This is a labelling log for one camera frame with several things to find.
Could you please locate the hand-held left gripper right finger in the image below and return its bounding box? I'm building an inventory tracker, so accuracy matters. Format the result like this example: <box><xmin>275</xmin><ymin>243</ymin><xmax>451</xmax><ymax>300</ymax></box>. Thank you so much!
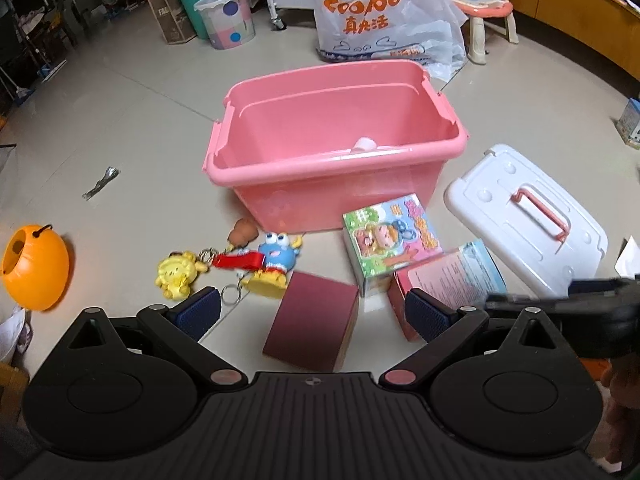
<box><xmin>381</xmin><ymin>287</ymin><xmax>576</xmax><ymax>391</ymax></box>

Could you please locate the maroon box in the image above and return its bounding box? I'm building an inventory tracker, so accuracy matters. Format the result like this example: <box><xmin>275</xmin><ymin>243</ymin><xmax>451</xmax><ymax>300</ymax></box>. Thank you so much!
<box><xmin>263</xmin><ymin>271</ymin><xmax>361</xmax><ymax>373</ymax></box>

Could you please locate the dark storage shelf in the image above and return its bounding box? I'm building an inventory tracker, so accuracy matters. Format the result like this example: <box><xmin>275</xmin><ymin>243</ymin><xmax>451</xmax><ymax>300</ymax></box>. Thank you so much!
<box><xmin>0</xmin><ymin>0</ymin><xmax>151</xmax><ymax>61</ymax></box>

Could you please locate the pink plastic storage bin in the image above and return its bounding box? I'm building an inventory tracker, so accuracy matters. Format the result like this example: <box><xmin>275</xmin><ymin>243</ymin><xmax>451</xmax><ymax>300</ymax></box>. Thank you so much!
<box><xmin>201</xmin><ymin>59</ymin><xmax>472</xmax><ymax>235</ymax></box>

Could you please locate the person's right hand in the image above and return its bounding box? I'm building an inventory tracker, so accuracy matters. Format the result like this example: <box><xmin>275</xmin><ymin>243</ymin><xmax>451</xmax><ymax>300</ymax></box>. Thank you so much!
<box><xmin>602</xmin><ymin>360</ymin><xmax>640</xmax><ymax>466</ymax></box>

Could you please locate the silver foil wrapper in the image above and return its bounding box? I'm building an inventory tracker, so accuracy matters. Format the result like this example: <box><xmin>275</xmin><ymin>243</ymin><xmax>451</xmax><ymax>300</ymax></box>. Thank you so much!
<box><xmin>81</xmin><ymin>166</ymin><xmax>121</xmax><ymax>201</ymax></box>

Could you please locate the white crumpled bag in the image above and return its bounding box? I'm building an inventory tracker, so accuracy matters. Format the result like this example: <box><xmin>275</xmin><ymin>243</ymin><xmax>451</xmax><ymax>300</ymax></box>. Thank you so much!
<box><xmin>0</xmin><ymin>305</ymin><xmax>33</xmax><ymax>366</ymax></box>

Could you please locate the polka dot trash bin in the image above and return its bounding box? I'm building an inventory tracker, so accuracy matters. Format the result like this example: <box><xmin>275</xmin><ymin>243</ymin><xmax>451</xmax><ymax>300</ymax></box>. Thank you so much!
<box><xmin>194</xmin><ymin>0</ymin><xmax>257</xmax><ymax>51</ymax></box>

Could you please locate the red whistle keychain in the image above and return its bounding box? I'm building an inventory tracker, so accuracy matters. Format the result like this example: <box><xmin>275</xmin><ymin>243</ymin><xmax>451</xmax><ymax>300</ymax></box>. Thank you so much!
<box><xmin>212</xmin><ymin>251</ymin><xmax>265</xmax><ymax>272</ymax></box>

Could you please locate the red box with pale top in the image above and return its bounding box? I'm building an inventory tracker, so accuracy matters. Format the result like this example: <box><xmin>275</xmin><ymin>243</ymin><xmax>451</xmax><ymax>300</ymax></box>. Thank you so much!
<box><xmin>389</xmin><ymin>239</ymin><xmax>507</xmax><ymax>343</ymax></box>

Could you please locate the blue cartoon figure keychain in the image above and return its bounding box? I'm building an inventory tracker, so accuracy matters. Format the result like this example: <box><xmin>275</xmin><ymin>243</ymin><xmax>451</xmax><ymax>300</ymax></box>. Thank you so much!
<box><xmin>241</xmin><ymin>231</ymin><xmax>305</xmax><ymax>301</ymax></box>

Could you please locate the white paper sheet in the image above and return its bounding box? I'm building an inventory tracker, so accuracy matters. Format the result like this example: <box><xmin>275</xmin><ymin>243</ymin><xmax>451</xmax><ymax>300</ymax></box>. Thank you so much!
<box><xmin>615</xmin><ymin>237</ymin><xmax>640</xmax><ymax>278</ymax></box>

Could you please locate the green plastic bin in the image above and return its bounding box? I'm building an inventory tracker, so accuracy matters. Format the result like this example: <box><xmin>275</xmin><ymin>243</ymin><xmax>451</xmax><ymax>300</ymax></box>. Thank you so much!
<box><xmin>174</xmin><ymin>0</ymin><xmax>238</xmax><ymax>41</ymax></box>

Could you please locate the orange pumpkin bucket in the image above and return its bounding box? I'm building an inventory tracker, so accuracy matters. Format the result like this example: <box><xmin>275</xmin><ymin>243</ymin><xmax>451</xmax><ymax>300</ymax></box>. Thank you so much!
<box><xmin>0</xmin><ymin>224</ymin><xmax>71</xmax><ymax>311</ymax></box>

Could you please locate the brown gourd keychain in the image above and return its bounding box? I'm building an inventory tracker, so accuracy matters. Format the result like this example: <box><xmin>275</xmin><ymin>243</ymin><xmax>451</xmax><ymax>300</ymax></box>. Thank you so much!
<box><xmin>227</xmin><ymin>216</ymin><xmax>259</xmax><ymax>251</ymax></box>

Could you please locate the white lid with pink handle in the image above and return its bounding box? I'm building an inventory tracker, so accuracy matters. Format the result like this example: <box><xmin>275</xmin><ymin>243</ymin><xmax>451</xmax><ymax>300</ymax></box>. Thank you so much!
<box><xmin>444</xmin><ymin>144</ymin><xmax>609</xmax><ymax>298</ymax></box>

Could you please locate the pink toy drawing table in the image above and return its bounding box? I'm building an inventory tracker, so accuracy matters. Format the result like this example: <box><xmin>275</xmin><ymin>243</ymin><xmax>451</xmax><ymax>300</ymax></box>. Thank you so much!
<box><xmin>440</xmin><ymin>0</ymin><xmax>519</xmax><ymax>65</ymax></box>

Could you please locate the brown cardboard box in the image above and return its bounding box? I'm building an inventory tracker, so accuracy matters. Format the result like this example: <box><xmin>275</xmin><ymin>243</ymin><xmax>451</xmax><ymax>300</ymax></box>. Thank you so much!
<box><xmin>145</xmin><ymin>0</ymin><xmax>206</xmax><ymax>45</ymax></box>

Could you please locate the yellow lion keychain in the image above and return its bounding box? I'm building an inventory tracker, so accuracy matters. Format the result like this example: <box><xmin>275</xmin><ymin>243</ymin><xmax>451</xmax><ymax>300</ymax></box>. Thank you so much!
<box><xmin>157</xmin><ymin>251</ymin><xmax>208</xmax><ymax>302</ymax></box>

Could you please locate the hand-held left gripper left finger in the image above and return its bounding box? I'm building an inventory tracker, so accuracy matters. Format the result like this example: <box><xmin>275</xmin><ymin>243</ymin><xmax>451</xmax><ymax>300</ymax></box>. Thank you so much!
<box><xmin>65</xmin><ymin>287</ymin><xmax>249</xmax><ymax>392</ymax></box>

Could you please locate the white printed plastic bag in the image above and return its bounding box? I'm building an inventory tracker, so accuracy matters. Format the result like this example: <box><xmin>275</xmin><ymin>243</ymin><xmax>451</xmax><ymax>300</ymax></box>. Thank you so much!
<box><xmin>315</xmin><ymin>0</ymin><xmax>468</xmax><ymax>83</ymax></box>

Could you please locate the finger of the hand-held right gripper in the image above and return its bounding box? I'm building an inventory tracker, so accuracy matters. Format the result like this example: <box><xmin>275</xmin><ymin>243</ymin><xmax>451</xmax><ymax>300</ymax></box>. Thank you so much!
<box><xmin>484</xmin><ymin>277</ymin><xmax>640</xmax><ymax>313</ymax></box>

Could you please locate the colourful cartoon toy box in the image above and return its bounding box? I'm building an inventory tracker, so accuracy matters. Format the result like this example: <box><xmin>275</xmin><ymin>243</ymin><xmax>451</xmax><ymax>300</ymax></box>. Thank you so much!
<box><xmin>342</xmin><ymin>193</ymin><xmax>445</xmax><ymax>303</ymax></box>

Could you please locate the wooden cabinet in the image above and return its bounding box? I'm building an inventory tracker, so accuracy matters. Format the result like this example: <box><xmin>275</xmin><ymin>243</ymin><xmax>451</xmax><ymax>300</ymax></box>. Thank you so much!
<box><xmin>427</xmin><ymin>0</ymin><xmax>640</xmax><ymax>98</ymax></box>

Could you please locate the small blue printed box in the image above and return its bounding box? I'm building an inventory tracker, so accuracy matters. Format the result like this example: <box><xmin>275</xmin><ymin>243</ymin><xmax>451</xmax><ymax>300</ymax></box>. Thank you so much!
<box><xmin>615</xmin><ymin>97</ymin><xmax>640</xmax><ymax>150</ymax></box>

